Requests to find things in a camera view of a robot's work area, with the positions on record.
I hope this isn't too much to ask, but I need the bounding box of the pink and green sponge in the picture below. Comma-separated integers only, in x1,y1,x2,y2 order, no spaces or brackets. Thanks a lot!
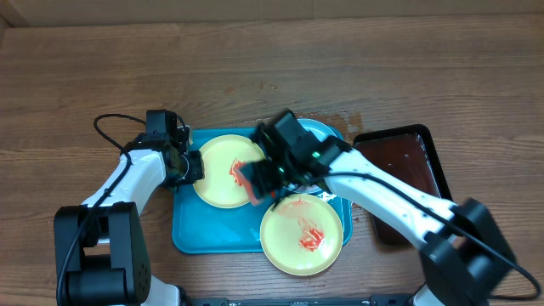
235,162,276,206

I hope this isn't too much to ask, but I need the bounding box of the yellow plate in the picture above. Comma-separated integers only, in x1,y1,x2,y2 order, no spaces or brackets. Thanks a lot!
260,194,343,276
193,134,264,208

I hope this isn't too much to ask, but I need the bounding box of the light blue plate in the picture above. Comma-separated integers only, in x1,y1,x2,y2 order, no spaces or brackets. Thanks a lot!
295,118,343,195

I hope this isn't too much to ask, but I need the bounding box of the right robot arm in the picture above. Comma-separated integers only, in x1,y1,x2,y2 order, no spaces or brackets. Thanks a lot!
235,133,517,305

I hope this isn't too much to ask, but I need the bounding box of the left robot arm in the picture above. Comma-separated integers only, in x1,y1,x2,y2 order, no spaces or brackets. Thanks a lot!
54,134,203,305

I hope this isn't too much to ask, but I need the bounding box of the teal plastic tray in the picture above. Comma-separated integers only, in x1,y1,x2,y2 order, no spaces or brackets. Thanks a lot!
172,127,353,254

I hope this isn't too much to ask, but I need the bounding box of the black water tray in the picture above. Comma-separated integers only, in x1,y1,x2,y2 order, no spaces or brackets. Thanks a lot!
352,123,462,247

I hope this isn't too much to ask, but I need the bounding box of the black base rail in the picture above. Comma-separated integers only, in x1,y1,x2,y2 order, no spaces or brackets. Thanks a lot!
180,294,415,306

